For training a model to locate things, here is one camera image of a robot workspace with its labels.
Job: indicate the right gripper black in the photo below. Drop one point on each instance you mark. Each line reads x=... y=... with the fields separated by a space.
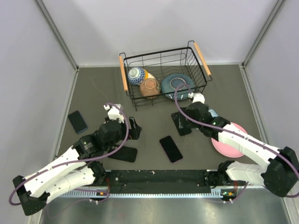
x=188 y=112

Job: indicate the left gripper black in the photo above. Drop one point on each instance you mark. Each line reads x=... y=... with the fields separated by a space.
x=134 y=132

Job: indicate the light blue phone case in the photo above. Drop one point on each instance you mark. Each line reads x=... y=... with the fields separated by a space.
x=213 y=113

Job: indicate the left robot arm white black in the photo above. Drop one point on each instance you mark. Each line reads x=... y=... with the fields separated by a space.
x=78 y=166

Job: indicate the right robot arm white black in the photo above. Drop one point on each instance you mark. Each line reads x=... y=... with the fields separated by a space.
x=274 y=168

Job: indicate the black phone case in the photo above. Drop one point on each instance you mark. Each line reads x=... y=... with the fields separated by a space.
x=127 y=154

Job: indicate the blue edged black phone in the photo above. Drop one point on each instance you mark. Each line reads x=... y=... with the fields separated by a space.
x=77 y=122

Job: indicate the teal blue plate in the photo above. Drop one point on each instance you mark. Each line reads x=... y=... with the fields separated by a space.
x=172 y=81

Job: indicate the brown ceramic bowl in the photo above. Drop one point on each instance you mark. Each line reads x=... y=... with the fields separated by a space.
x=150 y=88

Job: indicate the pink plate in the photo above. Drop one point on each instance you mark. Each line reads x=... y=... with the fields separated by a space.
x=226 y=150

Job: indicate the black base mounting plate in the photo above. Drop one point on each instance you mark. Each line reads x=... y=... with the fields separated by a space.
x=162 y=181

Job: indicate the blue white patterned bowl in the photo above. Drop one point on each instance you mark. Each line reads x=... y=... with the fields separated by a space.
x=136 y=75

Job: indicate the yellow bowl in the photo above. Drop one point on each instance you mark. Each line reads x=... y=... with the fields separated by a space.
x=148 y=75

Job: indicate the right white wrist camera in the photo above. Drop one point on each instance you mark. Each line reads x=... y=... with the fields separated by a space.
x=196 y=97

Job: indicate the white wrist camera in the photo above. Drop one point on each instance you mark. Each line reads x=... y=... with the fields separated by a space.
x=113 y=113
x=196 y=97

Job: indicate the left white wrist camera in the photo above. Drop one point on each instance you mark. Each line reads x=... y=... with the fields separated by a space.
x=113 y=113

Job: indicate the black wire dish basket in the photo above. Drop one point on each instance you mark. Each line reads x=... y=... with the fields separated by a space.
x=187 y=60

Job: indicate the slotted grey cable duct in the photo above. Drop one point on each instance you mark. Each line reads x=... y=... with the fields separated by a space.
x=213 y=193

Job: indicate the right aluminium frame post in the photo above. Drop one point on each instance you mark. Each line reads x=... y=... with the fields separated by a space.
x=274 y=12

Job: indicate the aluminium frame post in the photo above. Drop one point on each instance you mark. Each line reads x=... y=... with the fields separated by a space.
x=43 y=9
x=274 y=12

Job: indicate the left aluminium frame post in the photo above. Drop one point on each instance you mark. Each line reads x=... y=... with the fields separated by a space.
x=43 y=9

